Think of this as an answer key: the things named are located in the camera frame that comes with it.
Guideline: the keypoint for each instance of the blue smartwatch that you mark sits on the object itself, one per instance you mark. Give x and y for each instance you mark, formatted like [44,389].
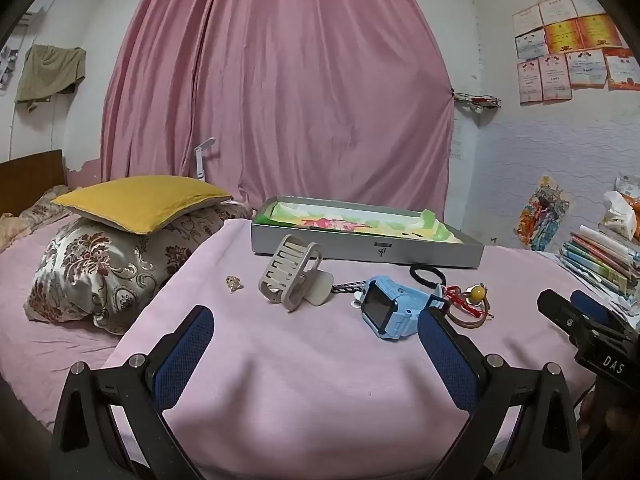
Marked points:
[385,307]

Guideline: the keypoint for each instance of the curtain tieback hook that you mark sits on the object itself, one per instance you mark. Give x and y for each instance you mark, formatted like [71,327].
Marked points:
[477,100]

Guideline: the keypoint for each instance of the stack of books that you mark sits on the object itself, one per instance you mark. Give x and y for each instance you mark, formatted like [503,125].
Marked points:
[600,265]

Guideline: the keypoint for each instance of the colourful wall drawing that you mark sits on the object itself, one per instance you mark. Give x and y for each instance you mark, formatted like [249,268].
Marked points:
[542,215]

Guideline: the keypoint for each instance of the grey shallow box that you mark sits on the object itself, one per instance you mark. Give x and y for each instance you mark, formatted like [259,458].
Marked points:
[360,250]

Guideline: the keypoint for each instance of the yellow pillow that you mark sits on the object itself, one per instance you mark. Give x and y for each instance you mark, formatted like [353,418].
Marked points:
[140,202]

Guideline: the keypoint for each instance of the group of wall certificates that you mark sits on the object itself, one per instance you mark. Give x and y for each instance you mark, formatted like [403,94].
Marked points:
[570,45]

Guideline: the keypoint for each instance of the person's right hand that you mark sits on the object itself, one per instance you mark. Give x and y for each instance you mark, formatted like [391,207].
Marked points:
[590,412]

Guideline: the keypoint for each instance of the green hanging cloth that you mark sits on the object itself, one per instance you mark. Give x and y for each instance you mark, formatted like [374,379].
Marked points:
[50,70]

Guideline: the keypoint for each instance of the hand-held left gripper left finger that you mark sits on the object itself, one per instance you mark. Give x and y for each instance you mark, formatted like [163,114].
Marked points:
[184,357]

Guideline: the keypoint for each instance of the colourful printed towel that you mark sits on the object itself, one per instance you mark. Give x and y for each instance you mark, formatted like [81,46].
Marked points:
[350,222]

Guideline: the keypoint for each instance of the pink curtain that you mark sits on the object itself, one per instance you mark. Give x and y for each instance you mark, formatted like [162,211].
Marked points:
[280,85]

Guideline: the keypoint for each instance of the wall photos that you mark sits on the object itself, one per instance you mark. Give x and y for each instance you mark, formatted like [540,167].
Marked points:
[7,67]

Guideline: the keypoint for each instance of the brown bangle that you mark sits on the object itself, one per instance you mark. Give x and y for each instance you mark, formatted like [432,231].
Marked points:
[470,325]

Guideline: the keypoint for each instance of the beige hair claw clip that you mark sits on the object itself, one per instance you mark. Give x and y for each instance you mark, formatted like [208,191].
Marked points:
[287,272]

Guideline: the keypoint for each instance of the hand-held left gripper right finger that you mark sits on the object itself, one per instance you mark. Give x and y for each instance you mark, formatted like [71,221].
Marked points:
[446,357]

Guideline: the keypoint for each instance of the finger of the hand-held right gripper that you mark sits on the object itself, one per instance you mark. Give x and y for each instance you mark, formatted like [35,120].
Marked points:
[557,310]
[592,306]

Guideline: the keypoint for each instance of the plastic snack bag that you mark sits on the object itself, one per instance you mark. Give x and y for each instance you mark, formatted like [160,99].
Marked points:
[622,210]

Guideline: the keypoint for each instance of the floral satin pillow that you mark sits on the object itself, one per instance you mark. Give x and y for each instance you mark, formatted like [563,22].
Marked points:
[100,270]

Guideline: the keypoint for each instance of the wooden headboard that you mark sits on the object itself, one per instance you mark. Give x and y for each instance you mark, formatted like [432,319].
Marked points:
[30,175]

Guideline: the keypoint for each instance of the floral quilt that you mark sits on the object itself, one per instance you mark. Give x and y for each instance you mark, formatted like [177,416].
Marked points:
[25,217]

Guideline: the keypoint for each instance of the pink blanket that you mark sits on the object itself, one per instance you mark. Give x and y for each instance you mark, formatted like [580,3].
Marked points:
[300,385]

